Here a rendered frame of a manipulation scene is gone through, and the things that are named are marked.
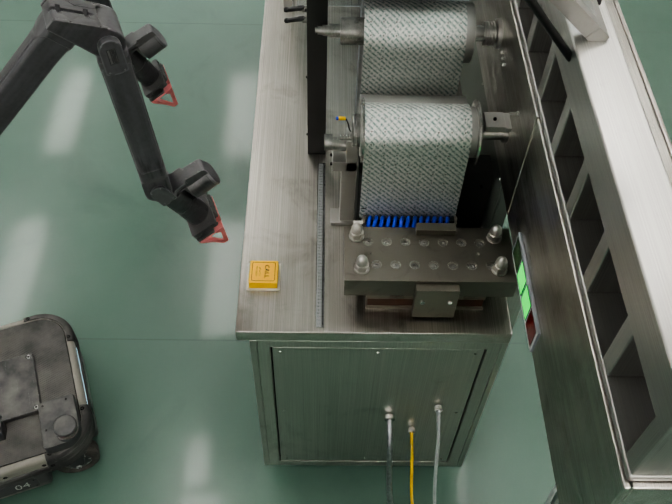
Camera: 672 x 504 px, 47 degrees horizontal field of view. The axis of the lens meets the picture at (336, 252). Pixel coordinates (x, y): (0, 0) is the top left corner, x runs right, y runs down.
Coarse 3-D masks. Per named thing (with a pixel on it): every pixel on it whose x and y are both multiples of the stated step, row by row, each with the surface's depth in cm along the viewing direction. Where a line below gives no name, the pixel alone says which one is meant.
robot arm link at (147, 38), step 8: (136, 32) 194; (144, 32) 192; (152, 32) 192; (128, 40) 194; (136, 40) 192; (144, 40) 193; (152, 40) 193; (160, 40) 193; (128, 48) 192; (144, 48) 194; (152, 48) 194; (160, 48) 195; (152, 56) 197
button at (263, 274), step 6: (252, 264) 192; (258, 264) 192; (264, 264) 192; (270, 264) 192; (276, 264) 193; (252, 270) 191; (258, 270) 191; (264, 270) 191; (270, 270) 191; (276, 270) 191; (252, 276) 190; (258, 276) 190; (264, 276) 190; (270, 276) 190; (276, 276) 190; (252, 282) 189; (258, 282) 189; (264, 282) 189; (270, 282) 189; (276, 282) 189
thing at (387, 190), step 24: (384, 168) 176; (408, 168) 176; (432, 168) 176; (456, 168) 176; (384, 192) 183; (408, 192) 183; (432, 192) 183; (456, 192) 183; (360, 216) 190; (432, 216) 190
